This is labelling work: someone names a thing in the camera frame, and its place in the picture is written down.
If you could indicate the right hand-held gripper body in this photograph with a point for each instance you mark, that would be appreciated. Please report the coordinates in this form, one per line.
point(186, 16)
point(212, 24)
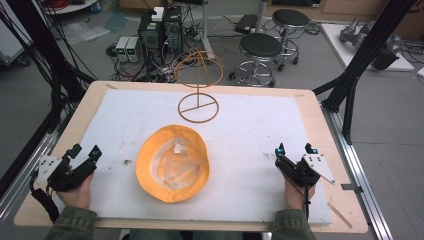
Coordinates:
point(296, 171)

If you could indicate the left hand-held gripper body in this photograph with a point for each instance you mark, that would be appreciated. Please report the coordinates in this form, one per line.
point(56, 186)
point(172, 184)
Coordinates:
point(71, 173)

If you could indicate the aluminium rail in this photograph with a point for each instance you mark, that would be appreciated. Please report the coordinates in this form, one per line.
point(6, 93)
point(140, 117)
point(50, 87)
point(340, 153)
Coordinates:
point(23, 173)
point(356, 173)

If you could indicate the person's left hand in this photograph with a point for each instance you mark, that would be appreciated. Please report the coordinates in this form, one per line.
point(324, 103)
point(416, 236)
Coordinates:
point(78, 196)

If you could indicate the white round table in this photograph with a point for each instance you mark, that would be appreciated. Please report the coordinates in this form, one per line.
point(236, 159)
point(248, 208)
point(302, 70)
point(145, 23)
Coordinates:
point(71, 7)

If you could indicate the white equipment case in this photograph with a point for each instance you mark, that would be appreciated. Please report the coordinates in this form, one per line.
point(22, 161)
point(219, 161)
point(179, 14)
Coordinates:
point(10, 43)

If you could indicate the grey bench power supply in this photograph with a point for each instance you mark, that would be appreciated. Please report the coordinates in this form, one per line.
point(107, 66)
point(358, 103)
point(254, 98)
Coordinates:
point(122, 48)
point(134, 49)

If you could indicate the person's right hand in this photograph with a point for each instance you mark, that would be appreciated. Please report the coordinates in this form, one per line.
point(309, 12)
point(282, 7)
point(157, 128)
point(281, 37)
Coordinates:
point(295, 196)

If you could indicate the black round stool chrome base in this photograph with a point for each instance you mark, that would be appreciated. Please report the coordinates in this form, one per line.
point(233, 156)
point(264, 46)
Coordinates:
point(260, 46)
point(290, 17)

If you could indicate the thin wooden stick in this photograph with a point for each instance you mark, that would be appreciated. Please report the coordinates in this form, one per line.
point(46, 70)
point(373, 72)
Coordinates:
point(340, 215)

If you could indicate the white box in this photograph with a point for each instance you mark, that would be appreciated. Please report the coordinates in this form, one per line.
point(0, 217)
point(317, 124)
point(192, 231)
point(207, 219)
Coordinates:
point(158, 14)

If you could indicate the small metal bracket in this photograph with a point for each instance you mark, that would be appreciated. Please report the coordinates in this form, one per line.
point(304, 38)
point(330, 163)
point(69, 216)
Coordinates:
point(350, 188)

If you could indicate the black computer tower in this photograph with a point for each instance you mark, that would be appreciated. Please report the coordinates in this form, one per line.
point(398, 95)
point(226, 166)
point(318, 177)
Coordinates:
point(172, 30)
point(150, 36)

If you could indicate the grey metal stand pole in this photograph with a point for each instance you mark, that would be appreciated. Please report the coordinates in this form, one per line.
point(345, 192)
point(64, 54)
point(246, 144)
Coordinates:
point(206, 30)

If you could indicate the black metal frame post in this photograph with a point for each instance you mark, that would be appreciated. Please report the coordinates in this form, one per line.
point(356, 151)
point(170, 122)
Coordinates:
point(43, 56)
point(360, 63)

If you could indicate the flat black device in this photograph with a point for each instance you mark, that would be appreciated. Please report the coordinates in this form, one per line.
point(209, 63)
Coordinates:
point(246, 23)

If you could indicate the clear plastic sheet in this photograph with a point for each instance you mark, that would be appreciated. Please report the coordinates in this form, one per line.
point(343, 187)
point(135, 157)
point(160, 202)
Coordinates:
point(85, 31)

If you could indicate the orange bucket hat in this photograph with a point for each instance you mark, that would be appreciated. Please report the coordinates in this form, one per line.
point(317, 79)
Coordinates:
point(150, 160)

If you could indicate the white foam mat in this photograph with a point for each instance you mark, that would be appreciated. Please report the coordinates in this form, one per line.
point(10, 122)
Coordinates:
point(246, 140)

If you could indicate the white board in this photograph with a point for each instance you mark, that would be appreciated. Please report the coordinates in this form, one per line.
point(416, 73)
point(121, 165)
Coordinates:
point(336, 43)

